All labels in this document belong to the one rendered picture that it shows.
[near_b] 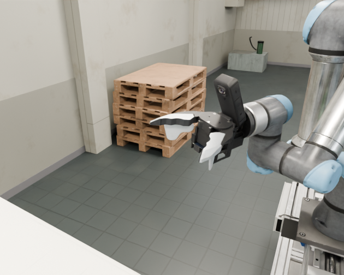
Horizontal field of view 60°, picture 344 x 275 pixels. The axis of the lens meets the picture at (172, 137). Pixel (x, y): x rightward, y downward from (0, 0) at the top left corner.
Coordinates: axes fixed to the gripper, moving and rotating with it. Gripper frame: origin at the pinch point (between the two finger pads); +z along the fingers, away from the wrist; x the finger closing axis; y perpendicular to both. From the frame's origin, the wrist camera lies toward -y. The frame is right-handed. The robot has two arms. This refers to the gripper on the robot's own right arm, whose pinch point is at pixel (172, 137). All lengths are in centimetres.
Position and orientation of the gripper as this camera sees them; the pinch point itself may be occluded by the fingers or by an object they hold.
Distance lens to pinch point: 54.6
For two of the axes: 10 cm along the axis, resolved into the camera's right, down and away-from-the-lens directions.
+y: -0.8, 8.5, 5.2
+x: -6.1, -4.6, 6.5
